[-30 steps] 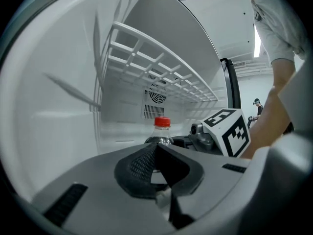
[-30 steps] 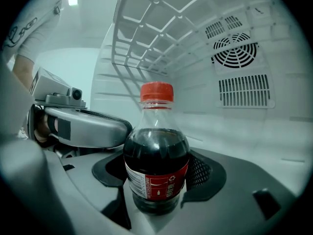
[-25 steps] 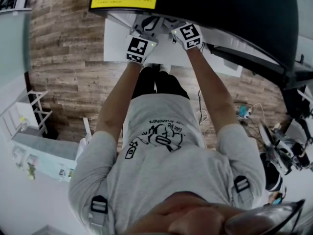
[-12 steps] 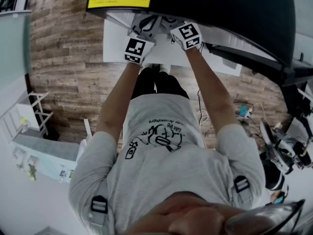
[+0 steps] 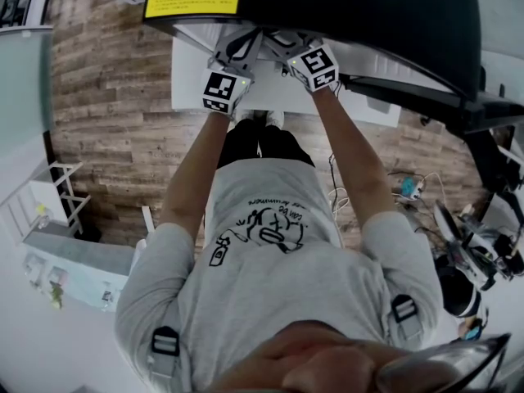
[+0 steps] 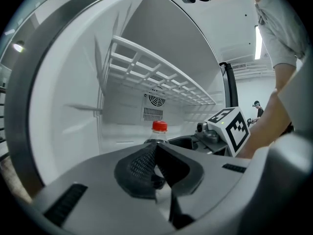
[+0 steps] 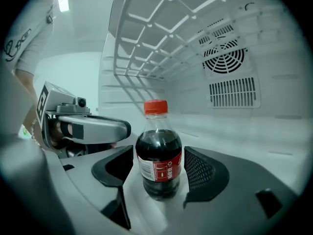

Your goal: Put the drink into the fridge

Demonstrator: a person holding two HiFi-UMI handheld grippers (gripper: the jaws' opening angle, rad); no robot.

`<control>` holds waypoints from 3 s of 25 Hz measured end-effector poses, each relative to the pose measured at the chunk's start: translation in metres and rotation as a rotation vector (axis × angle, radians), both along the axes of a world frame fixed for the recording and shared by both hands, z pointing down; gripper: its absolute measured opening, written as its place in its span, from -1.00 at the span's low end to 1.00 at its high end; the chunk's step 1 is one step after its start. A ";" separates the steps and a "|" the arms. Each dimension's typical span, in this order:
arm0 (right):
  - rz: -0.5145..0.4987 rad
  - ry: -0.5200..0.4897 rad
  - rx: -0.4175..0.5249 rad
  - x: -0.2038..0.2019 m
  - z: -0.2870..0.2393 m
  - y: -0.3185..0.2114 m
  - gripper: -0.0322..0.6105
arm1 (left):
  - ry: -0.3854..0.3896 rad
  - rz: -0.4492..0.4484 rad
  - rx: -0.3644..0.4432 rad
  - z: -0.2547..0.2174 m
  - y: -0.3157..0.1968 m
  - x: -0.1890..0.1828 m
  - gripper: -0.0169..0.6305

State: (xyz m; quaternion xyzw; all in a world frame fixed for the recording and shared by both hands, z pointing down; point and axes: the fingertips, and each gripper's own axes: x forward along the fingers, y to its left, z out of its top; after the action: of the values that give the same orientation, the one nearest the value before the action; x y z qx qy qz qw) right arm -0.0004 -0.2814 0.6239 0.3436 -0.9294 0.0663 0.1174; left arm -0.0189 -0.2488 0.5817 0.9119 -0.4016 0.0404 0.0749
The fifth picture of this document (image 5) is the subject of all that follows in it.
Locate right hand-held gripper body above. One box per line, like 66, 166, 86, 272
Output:
261, 30, 341, 94

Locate white low platform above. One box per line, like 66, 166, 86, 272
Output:
170, 25, 403, 129

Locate white power strip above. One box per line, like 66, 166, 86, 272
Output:
403, 174, 427, 201

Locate black floor cable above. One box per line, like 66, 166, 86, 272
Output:
326, 152, 351, 223

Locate white shelf rack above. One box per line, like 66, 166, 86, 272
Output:
0, 160, 93, 239

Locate person's right forearm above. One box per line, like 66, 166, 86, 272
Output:
312, 83, 399, 231

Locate person's left forearm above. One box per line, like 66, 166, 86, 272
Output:
157, 111, 231, 246

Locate black round headset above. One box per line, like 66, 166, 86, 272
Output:
434, 255, 483, 319

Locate person's black shorts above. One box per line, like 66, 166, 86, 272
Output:
215, 118, 317, 170

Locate person's glasses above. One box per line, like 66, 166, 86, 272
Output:
374, 332, 513, 393

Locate black fridge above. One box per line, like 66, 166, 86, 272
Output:
142, 0, 483, 102

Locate black metal frame stand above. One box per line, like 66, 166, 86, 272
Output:
338, 66, 524, 204

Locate white upright board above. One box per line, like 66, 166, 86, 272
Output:
140, 205, 156, 235

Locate person's face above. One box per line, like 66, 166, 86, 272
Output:
210, 320, 414, 393

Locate person's grey printed t-shirt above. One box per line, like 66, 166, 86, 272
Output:
114, 157, 446, 393

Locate grey counter cabinet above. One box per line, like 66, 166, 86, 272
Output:
20, 230, 137, 313

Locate black strap buckle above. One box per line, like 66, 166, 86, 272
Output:
151, 325, 182, 358
391, 294, 421, 323

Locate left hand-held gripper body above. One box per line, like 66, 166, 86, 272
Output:
201, 29, 264, 115

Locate frosted glass panel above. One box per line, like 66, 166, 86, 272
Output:
0, 25, 55, 164

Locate pile of electronic equipment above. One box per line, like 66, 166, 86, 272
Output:
432, 201, 524, 292

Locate person's white right shoe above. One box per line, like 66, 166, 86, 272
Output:
264, 110, 286, 129

